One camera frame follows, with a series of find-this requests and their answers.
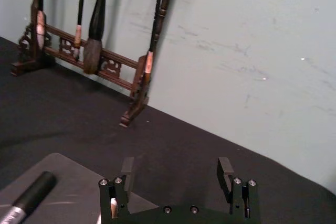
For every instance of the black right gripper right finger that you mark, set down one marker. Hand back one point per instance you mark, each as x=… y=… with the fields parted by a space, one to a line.
x=239 y=195

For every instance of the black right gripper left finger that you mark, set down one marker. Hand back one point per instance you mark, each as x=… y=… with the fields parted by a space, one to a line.
x=123 y=190

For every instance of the grey flat mat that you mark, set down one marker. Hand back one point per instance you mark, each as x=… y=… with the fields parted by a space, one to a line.
x=71 y=182

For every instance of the black table cloth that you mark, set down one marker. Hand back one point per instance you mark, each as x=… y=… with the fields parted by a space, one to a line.
x=170 y=142

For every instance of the black and silver marker pen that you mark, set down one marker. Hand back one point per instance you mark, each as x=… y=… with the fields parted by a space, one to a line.
x=34 y=195

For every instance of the dark carved wooden brush rack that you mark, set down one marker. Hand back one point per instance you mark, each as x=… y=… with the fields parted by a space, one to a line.
x=136 y=95

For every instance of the thin black brush, brown tip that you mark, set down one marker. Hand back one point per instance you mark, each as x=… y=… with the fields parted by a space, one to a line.
x=149 y=64

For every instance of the thin black brush, small tip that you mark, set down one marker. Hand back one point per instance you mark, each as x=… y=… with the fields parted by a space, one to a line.
x=77 y=37

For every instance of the black brush with white tip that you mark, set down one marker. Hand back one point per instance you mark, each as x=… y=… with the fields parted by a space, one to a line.
x=40 y=30

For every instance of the plain pale wall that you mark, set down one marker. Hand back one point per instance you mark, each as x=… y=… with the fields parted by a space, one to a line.
x=236 y=37

